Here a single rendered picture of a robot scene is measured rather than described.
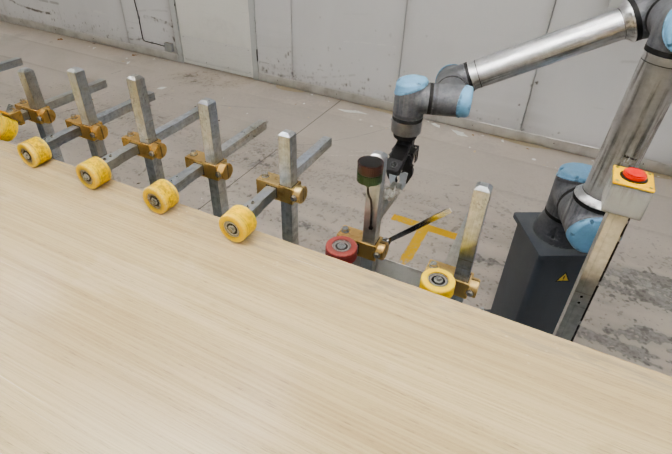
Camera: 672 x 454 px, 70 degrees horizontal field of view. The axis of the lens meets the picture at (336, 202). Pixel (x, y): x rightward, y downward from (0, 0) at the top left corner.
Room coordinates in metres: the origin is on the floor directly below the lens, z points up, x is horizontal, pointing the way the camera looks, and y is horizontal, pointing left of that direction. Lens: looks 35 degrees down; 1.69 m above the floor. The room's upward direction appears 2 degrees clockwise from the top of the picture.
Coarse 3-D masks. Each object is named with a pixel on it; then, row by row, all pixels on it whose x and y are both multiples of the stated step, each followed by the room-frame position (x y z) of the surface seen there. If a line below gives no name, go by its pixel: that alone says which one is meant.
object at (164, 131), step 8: (192, 112) 1.55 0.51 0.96; (176, 120) 1.48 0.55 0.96; (184, 120) 1.50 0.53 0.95; (192, 120) 1.53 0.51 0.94; (160, 128) 1.42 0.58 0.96; (168, 128) 1.43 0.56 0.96; (176, 128) 1.46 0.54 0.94; (160, 136) 1.39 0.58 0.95; (168, 136) 1.42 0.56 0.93; (128, 144) 1.31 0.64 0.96; (112, 152) 1.25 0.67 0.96; (120, 152) 1.25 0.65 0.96; (128, 152) 1.27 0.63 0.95; (136, 152) 1.30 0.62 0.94; (104, 160) 1.20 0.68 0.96; (112, 160) 1.21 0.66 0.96; (120, 160) 1.24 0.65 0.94; (112, 168) 1.20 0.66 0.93
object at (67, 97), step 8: (96, 80) 1.81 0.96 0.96; (104, 80) 1.82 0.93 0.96; (96, 88) 1.77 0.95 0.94; (56, 96) 1.64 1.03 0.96; (64, 96) 1.65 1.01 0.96; (72, 96) 1.68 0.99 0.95; (48, 104) 1.59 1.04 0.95; (56, 104) 1.61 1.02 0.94; (64, 104) 1.64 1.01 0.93; (24, 112) 1.50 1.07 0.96; (24, 120) 1.50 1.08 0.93
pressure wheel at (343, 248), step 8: (328, 240) 0.94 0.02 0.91; (336, 240) 0.95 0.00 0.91; (344, 240) 0.95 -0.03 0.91; (352, 240) 0.95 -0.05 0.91; (328, 248) 0.91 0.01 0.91; (336, 248) 0.92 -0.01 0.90; (344, 248) 0.92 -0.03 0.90; (352, 248) 0.91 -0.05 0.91; (336, 256) 0.89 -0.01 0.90; (344, 256) 0.89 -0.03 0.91; (352, 256) 0.90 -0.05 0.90
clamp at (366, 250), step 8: (352, 232) 1.02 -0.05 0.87; (360, 232) 1.03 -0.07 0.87; (360, 240) 0.99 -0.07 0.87; (360, 248) 0.98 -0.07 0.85; (368, 248) 0.97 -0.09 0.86; (376, 248) 0.97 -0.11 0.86; (384, 248) 0.97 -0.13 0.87; (360, 256) 0.98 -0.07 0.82; (368, 256) 0.97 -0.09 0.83; (376, 256) 0.96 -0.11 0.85; (384, 256) 0.97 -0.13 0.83
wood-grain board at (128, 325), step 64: (0, 192) 1.11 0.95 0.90; (64, 192) 1.12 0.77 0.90; (128, 192) 1.13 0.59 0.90; (0, 256) 0.85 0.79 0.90; (64, 256) 0.86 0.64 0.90; (128, 256) 0.86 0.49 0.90; (192, 256) 0.87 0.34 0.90; (256, 256) 0.88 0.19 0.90; (320, 256) 0.89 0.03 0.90; (0, 320) 0.66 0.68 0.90; (64, 320) 0.66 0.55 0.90; (128, 320) 0.67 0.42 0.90; (192, 320) 0.67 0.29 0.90; (256, 320) 0.68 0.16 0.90; (320, 320) 0.69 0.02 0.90; (384, 320) 0.69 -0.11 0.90; (448, 320) 0.70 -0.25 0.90; (0, 384) 0.51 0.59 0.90; (64, 384) 0.52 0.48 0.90; (128, 384) 0.52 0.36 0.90; (192, 384) 0.53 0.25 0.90; (256, 384) 0.53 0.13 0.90; (320, 384) 0.54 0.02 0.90; (384, 384) 0.54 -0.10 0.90; (448, 384) 0.54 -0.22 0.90; (512, 384) 0.55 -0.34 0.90; (576, 384) 0.55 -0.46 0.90; (640, 384) 0.56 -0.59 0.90; (0, 448) 0.40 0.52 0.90; (64, 448) 0.40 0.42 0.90; (128, 448) 0.41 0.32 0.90; (192, 448) 0.41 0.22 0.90; (256, 448) 0.41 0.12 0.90; (320, 448) 0.42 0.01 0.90; (384, 448) 0.42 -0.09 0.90; (448, 448) 0.42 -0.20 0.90; (512, 448) 0.43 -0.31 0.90; (576, 448) 0.43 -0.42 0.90; (640, 448) 0.44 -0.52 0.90
